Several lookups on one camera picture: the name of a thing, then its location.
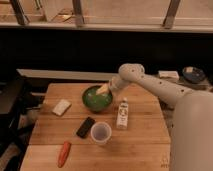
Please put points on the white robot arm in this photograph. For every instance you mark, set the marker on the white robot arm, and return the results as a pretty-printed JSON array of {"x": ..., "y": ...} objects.
[{"x": 192, "y": 132}]

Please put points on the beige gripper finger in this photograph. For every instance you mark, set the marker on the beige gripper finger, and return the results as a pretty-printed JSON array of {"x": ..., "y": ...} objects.
[{"x": 104, "y": 89}]

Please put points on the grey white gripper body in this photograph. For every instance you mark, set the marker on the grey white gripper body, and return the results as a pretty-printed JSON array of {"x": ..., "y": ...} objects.
[{"x": 116, "y": 84}]

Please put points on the orange red carrot toy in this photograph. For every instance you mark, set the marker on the orange red carrot toy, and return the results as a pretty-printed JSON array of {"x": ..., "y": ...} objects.
[{"x": 63, "y": 155}]

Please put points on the long white rail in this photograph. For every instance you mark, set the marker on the long white rail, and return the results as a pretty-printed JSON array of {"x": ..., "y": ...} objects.
[{"x": 69, "y": 75}]

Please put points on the black rectangular block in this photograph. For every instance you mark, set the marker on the black rectangular block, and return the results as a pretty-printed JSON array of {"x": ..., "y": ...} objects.
[{"x": 85, "y": 127}]

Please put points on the white sponge block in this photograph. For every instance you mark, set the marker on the white sponge block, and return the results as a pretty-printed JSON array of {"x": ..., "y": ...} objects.
[{"x": 61, "y": 107}]

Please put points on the white small bottle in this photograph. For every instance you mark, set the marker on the white small bottle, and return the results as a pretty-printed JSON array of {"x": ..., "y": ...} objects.
[{"x": 122, "y": 114}]

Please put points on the green ceramic bowl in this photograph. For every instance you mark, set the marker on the green ceramic bowl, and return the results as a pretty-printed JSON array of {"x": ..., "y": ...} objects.
[{"x": 96, "y": 103}]

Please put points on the dark blue plate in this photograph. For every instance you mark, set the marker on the dark blue plate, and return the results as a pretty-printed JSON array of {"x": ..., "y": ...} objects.
[{"x": 193, "y": 74}]

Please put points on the clear plastic cup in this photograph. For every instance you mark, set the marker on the clear plastic cup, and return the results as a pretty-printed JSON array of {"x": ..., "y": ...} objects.
[{"x": 101, "y": 132}]

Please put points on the white box on shelf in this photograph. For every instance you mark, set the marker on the white box on shelf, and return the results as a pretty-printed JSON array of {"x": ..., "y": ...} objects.
[{"x": 169, "y": 74}]

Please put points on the wooden cutting board table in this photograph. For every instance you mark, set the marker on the wooden cutting board table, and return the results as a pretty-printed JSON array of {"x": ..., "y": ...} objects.
[{"x": 130, "y": 135}]

